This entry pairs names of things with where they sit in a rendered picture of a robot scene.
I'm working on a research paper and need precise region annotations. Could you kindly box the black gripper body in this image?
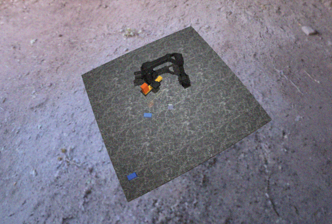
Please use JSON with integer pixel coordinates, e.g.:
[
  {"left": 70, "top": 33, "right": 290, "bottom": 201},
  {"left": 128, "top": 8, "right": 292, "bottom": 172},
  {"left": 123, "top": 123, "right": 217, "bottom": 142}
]
[{"left": 141, "top": 75, "right": 161, "bottom": 89}]

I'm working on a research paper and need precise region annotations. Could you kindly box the blue rectangular block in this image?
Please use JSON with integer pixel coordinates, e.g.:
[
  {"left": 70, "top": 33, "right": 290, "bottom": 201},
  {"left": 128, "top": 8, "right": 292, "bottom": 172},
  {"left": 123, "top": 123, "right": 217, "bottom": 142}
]
[{"left": 144, "top": 113, "right": 152, "bottom": 118}]

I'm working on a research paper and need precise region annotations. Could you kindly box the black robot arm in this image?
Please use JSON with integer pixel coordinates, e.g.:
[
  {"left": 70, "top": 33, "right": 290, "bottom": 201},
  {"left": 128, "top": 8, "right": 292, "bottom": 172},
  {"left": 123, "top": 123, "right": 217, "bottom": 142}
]
[{"left": 134, "top": 52, "right": 191, "bottom": 89}]

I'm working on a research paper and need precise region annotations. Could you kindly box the blue rectangular bar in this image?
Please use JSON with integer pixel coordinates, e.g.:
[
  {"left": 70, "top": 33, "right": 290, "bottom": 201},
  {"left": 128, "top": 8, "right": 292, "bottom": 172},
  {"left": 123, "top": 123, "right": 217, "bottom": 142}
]
[{"left": 127, "top": 172, "right": 137, "bottom": 181}]

